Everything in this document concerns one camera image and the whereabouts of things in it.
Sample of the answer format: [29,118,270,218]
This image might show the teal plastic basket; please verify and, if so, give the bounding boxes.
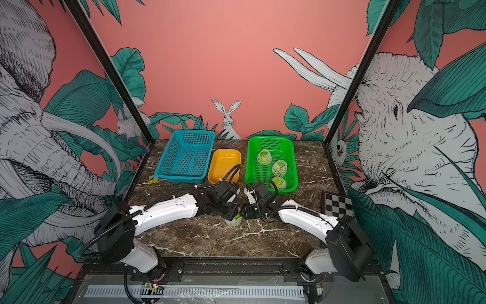
[154,130,216,184]

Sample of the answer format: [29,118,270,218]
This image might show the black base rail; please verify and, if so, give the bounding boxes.
[130,255,384,286]

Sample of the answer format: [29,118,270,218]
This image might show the white foam net sleeve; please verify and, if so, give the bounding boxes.
[272,176,287,189]

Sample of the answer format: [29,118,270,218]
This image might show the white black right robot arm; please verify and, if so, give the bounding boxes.
[242,182,375,282]

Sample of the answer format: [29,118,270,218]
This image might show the black frame post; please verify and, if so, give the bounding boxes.
[323,0,403,145]
[63,0,155,145]

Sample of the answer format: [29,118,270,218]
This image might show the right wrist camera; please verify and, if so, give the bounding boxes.
[244,187,256,205]

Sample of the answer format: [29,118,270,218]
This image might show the black left frame post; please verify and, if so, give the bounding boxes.
[63,0,155,145]

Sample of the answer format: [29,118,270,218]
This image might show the small yellow blue object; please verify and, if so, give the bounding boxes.
[148,176,158,184]

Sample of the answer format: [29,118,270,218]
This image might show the green custard apple front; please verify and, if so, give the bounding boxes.
[274,179,287,189]

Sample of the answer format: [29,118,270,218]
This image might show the black right frame post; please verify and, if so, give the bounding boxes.
[323,0,403,145]

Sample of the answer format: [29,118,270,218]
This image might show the bright green plastic basket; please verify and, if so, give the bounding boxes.
[245,136,299,194]

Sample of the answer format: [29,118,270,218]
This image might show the yellow plastic tub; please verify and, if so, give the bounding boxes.
[208,149,242,184]

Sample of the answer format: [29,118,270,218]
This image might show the black white checkerboard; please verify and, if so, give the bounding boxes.
[321,191,354,218]

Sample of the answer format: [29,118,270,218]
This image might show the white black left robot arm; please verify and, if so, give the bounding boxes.
[77,164,240,279]

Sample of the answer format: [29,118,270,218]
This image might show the white foam net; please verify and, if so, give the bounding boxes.
[256,149,272,165]
[272,160,288,177]
[225,214,242,227]

